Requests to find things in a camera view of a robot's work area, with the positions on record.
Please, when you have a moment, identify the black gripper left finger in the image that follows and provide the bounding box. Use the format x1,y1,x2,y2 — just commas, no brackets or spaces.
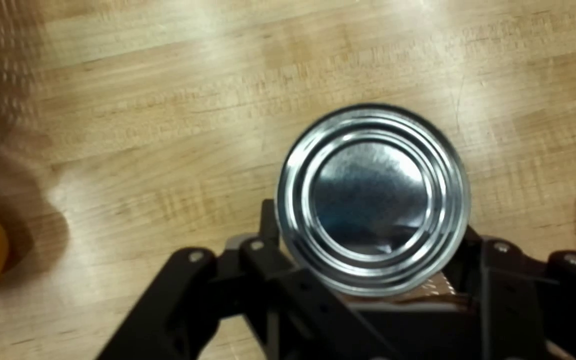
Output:
97,200,402,360

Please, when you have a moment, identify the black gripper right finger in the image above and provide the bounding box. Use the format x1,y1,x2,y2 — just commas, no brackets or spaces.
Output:
456,228,576,360

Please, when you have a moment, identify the green labelled tin can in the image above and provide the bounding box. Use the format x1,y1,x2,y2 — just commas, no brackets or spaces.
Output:
277,104,470,298

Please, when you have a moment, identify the dark brown wicker basket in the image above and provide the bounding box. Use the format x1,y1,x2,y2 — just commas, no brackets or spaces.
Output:
0,0,51,159

